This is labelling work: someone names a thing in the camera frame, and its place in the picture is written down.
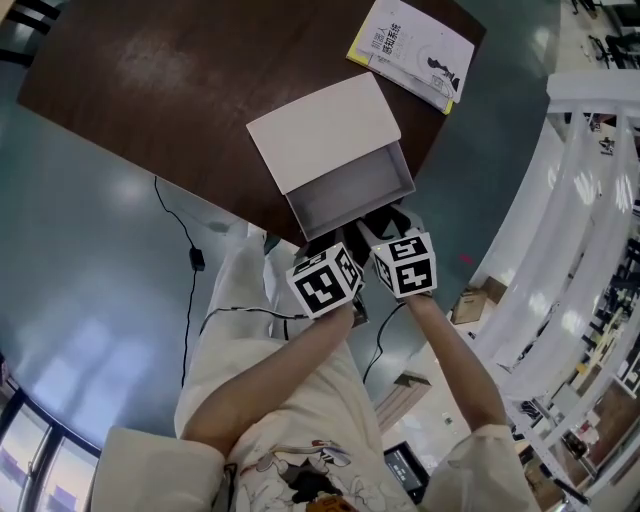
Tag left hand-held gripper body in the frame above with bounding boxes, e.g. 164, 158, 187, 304
285, 242, 365, 320

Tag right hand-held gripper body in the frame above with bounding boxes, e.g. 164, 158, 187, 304
369, 227, 439, 300

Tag person's left forearm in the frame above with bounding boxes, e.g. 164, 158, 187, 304
179, 302, 354, 454

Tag person's right forearm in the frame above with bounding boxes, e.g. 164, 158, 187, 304
405, 293, 509, 431

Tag cardboard box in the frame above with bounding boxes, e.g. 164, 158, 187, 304
449, 287, 487, 326
482, 275, 509, 304

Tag person's cream trousers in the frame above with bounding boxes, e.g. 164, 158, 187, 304
174, 224, 321, 431

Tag wooden slat board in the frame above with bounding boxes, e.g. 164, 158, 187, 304
374, 370, 432, 434

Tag person's cream printed shirt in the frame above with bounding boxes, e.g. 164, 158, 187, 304
92, 344, 544, 512

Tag white metal shelf rack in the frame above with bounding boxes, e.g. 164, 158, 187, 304
469, 72, 640, 512

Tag white paperback book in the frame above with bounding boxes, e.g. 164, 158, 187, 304
346, 0, 476, 116

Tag black screen device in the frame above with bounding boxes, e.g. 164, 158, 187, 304
383, 442, 430, 504

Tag dark wooden table white legs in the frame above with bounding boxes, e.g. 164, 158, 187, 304
17, 0, 487, 249

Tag black wheeled stand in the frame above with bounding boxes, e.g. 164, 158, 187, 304
588, 30, 640, 70

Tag black cable with adapter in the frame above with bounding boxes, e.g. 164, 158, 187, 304
153, 175, 207, 386

